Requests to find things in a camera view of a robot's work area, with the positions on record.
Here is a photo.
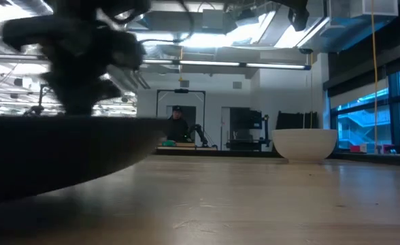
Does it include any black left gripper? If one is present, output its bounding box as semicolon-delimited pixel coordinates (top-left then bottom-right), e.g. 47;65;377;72
1;13;147;116

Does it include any dark round plate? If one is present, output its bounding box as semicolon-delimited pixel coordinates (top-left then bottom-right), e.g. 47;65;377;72
0;115;169;207

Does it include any black background robot rig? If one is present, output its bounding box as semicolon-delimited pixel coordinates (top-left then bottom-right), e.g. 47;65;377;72
22;84;53;117

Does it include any person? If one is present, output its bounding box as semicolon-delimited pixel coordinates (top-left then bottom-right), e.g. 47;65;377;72
165;105;191;144

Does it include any wooden background table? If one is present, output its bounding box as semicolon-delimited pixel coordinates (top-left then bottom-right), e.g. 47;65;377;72
156;142;218;152

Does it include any long ceiling light strip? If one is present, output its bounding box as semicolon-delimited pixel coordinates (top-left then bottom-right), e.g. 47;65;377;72
141;59;312;71

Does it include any black equipment cart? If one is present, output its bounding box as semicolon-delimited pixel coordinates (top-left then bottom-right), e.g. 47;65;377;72
226;108;272;152

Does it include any black panel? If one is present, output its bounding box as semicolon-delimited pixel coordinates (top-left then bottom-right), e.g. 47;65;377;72
276;110;318;130

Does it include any white bowl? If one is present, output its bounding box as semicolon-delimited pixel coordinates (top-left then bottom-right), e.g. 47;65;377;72
271;128;339;164

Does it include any black rectangular stand frame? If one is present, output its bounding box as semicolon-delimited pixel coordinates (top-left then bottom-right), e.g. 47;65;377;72
155;88;207;144

